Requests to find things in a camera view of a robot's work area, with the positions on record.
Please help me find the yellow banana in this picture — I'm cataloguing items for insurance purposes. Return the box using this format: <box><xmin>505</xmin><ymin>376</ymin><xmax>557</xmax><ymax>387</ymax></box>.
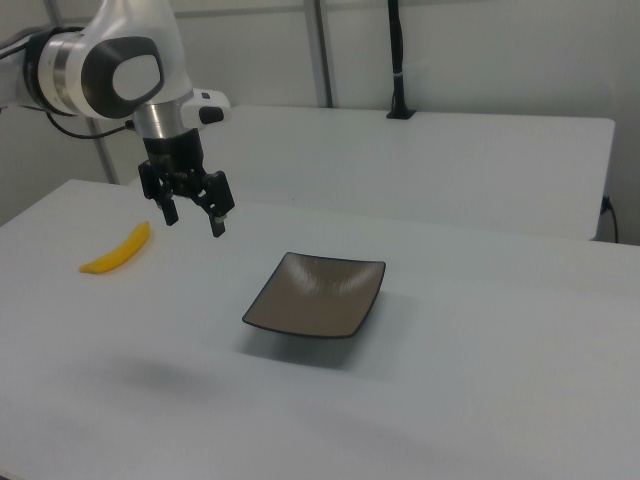
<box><xmin>78</xmin><ymin>221</ymin><xmax>152</xmax><ymax>275</ymax></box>

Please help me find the square brown ceramic plate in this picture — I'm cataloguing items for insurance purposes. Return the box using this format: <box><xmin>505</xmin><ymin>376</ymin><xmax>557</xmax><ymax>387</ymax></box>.
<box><xmin>241</xmin><ymin>251</ymin><xmax>387</xmax><ymax>341</ymax></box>

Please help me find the horizontal aluminium frame rail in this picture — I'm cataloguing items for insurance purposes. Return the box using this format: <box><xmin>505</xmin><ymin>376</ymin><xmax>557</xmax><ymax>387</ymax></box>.
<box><xmin>174</xmin><ymin>5</ymin><xmax>307</xmax><ymax>21</ymax></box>

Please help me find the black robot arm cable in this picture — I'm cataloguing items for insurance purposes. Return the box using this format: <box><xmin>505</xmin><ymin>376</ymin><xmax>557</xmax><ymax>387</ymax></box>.
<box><xmin>46</xmin><ymin>109</ymin><xmax>139</xmax><ymax>140</ymax></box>

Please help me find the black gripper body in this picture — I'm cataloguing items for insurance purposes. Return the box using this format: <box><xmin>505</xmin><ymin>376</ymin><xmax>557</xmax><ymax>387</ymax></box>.
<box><xmin>137</xmin><ymin>127</ymin><xmax>222</xmax><ymax>202</ymax></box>

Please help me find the wide aluminium frame post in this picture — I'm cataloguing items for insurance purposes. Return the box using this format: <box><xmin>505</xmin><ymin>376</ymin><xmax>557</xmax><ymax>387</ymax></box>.
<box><xmin>302</xmin><ymin>0</ymin><xmax>335</xmax><ymax>108</ymax></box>

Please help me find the white table with rounded edge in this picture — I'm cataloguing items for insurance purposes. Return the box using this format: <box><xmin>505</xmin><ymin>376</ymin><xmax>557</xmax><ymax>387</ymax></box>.
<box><xmin>128</xmin><ymin>103</ymin><xmax>617</xmax><ymax>242</ymax></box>

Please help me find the black cable bundle pole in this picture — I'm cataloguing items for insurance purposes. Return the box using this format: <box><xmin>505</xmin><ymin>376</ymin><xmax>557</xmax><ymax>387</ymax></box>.
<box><xmin>387</xmin><ymin>0</ymin><xmax>408</xmax><ymax>114</ymax></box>

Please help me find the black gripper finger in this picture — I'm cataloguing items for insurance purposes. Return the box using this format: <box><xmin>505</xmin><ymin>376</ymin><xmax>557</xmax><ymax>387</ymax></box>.
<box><xmin>195</xmin><ymin>170</ymin><xmax>237</xmax><ymax>239</ymax></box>
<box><xmin>155</xmin><ymin>172</ymin><xmax>180</xmax><ymax>227</ymax></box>

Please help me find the thin black power cable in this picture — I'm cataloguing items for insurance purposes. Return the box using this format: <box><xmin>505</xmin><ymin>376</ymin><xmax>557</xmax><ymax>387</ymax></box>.
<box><xmin>601</xmin><ymin>195</ymin><xmax>620</xmax><ymax>244</ymax></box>

